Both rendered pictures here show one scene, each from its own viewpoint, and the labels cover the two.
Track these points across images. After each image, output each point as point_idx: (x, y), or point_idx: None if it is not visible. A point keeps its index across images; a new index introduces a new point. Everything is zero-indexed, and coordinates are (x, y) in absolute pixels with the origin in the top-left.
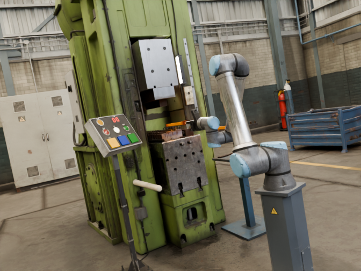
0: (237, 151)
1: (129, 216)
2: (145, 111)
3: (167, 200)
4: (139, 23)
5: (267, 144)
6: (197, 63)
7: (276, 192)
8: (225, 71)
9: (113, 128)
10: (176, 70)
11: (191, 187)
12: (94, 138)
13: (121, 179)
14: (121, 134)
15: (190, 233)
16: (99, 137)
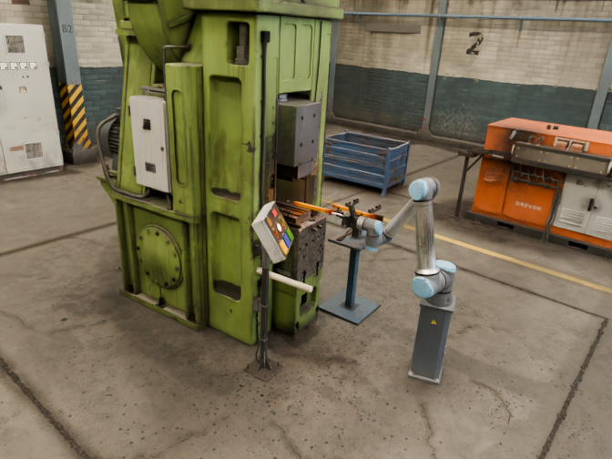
0: (425, 276)
1: (239, 304)
2: None
3: (285, 287)
4: (288, 75)
5: (444, 268)
6: (324, 123)
7: (443, 309)
8: (429, 199)
9: (277, 226)
10: None
11: (311, 274)
12: (264, 241)
13: (268, 279)
14: (282, 232)
15: (301, 320)
16: (272, 242)
